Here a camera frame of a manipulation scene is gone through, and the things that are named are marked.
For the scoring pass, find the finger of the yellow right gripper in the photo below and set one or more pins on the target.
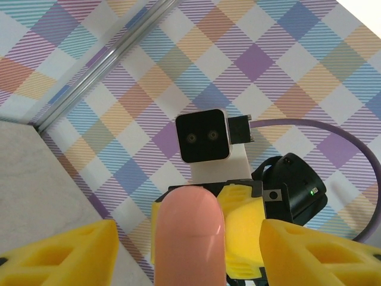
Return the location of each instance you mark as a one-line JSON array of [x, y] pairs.
[[244, 232], [154, 214]]

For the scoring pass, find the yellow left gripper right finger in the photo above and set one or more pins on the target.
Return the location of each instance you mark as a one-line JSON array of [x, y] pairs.
[[285, 262]]

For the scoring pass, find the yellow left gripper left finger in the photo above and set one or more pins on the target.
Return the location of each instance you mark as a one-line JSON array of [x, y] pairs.
[[98, 262]]

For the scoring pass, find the pink earbud charging case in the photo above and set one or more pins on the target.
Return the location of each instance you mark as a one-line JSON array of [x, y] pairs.
[[190, 232]]

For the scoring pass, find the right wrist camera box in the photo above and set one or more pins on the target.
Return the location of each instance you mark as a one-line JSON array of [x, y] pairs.
[[202, 137]]

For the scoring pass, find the aluminium frame post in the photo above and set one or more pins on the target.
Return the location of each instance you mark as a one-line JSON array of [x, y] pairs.
[[104, 61]]

